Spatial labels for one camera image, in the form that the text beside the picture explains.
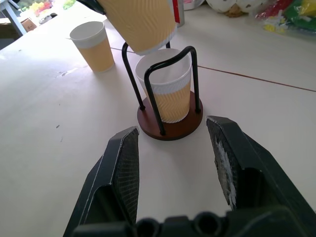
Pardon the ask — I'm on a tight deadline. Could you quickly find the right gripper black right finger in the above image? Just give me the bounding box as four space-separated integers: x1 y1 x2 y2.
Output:
206 115 316 237

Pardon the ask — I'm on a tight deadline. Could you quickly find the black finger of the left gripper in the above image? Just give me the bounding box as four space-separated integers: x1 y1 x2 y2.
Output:
76 0 107 15

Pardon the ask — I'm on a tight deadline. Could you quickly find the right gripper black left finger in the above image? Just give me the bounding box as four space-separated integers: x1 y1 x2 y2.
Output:
63 126 141 237

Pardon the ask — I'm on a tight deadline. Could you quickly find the yellow ribbed paper cup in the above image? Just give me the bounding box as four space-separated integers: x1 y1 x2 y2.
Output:
97 0 179 56
69 21 116 74
135 48 193 124

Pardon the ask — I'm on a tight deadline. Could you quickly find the brown cardboard box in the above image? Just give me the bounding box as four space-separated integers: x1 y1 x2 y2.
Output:
20 17 38 33

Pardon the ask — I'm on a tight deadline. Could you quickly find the grey metal furniture leg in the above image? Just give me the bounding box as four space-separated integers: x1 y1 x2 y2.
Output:
6 0 27 36

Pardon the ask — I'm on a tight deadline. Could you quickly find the silver can with red label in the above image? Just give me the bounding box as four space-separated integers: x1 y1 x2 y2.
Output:
174 0 186 28

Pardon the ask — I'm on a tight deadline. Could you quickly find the white round plush toy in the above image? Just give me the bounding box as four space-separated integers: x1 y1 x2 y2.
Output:
205 0 270 15

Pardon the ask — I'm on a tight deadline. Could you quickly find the yellow plastic toy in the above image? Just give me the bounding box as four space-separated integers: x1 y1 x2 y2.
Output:
262 18 287 34

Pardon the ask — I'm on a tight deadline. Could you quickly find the red plastic toy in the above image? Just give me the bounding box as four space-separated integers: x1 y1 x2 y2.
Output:
255 0 295 21

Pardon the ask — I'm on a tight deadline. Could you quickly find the black wire cup holder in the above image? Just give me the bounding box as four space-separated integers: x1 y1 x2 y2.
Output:
121 41 204 141

